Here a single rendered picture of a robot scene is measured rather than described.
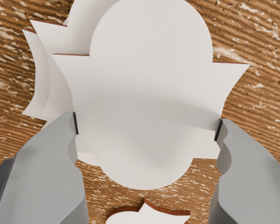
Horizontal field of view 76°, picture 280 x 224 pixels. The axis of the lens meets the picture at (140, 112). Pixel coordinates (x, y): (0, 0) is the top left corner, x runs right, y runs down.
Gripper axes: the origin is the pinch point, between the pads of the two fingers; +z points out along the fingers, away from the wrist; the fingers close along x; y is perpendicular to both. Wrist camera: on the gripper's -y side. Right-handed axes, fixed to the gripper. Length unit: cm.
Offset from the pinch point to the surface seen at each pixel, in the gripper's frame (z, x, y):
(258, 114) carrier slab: 5.1, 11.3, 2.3
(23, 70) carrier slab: 5.2, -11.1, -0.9
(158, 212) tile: 4.3, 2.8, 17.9
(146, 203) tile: 4.5, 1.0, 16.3
